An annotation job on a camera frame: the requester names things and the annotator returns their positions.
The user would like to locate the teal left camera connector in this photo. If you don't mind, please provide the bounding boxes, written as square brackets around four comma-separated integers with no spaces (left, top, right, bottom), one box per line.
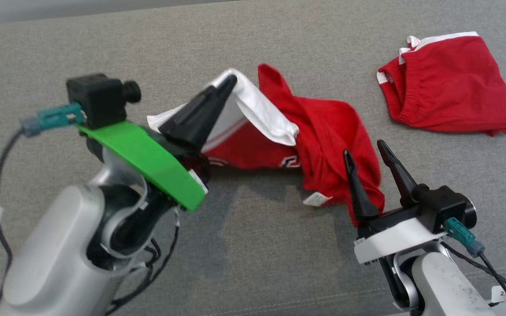
[20,103,85,137]

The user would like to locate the black left camera cable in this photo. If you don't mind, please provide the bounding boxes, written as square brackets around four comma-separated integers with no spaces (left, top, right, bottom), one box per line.
[0,129,32,316]

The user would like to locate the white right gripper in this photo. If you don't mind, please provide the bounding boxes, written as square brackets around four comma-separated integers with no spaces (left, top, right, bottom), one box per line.
[343,140,447,266]

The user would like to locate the black right camera cable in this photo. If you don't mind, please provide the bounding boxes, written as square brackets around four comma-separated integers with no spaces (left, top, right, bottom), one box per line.
[478,254,506,304]

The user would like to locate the black camera cable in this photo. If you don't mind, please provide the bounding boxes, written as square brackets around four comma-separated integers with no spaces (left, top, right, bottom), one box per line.
[478,254,506,304]
[0,129,32,316]

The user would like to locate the red shorts with white stripes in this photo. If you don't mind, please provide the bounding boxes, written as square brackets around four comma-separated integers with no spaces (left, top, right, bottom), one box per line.
[376,32,506,137]

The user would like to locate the red shirt with white sleeves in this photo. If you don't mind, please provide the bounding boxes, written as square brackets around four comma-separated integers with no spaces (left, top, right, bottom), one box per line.
[147,64,386,225]

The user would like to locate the teal right camera connector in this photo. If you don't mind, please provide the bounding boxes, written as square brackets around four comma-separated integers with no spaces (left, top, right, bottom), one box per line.
[444,217,486,258]

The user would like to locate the teal camera connector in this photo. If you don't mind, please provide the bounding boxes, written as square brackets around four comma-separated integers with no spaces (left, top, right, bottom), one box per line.
[20,103,85,137]
[444,217,486,258]

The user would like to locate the white printed cable label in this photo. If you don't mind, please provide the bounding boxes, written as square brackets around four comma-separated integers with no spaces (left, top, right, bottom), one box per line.
[490,285,506,306]

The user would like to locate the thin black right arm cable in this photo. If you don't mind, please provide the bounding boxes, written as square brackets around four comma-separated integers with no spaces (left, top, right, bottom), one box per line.
[441,241,506,291]

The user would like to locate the grey fabric sofa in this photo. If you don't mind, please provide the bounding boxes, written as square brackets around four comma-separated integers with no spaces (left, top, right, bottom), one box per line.
[0,0,506,316]

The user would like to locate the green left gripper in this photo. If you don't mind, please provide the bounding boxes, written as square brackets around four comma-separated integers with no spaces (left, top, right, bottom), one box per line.
[77,74,239,212]

